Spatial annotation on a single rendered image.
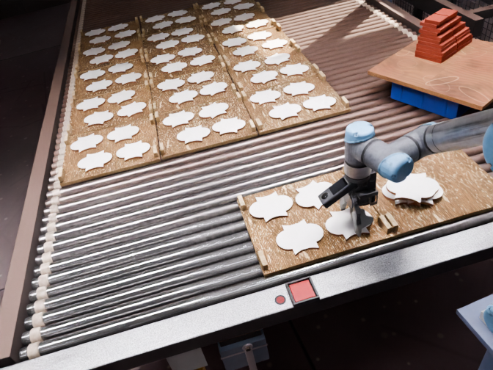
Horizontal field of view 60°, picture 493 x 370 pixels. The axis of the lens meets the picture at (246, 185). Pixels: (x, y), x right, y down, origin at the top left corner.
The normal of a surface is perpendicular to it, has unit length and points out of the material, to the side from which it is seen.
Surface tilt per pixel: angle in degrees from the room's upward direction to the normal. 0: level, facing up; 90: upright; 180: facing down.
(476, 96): 0
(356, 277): 0
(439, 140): 85
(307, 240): 0
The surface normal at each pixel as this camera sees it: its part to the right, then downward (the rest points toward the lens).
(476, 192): -0.14, -0.75
